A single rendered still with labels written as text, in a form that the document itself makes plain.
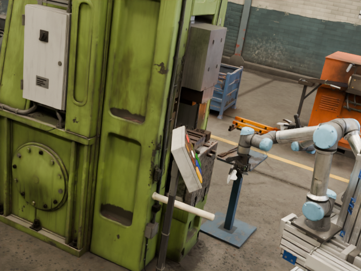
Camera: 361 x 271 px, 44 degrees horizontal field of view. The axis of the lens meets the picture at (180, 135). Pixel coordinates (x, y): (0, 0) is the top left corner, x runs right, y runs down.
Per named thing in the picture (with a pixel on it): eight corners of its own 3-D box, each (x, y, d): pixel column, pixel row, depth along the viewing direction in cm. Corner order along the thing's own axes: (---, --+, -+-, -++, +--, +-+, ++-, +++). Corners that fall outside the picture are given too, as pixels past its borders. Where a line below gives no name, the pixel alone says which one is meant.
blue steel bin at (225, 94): (236, 108, 761) (244, 66, 735) (221, 119, 691) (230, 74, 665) (173, 91, 800) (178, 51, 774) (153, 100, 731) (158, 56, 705)
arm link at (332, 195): (334, 211, 262) (340, 190, 257) (326, 219, 252) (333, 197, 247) (315, 202, 268) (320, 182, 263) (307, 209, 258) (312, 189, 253)
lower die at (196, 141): (203, 143, 331) (206, 133, 328) (193, 151, 314) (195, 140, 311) (154, 128, 346) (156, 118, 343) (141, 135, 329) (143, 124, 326)
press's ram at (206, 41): (221, 82, 327) (231, 27, 313) (200, 91, 294) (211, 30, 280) (170, 69, 342) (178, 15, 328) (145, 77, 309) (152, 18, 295)
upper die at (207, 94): (212, 98, 319) (214, 85, 316) (201, 104, 302) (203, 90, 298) (160, 84, 334) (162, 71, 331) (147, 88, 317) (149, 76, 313)
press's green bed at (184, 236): (199, 241, 374) (208, 192, 358) (179, 264, 342) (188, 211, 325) (141, 219, 394) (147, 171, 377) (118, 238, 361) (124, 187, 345)
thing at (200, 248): (221, 247, 371) (221, 245, 371) (193, 285, 321) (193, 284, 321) (179, 230, 385) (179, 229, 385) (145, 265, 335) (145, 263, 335)
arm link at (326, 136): (329, 216, 252) (345, 123, 236) (320, 226, 240) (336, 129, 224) (308, 210, 259) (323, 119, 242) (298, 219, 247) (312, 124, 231)
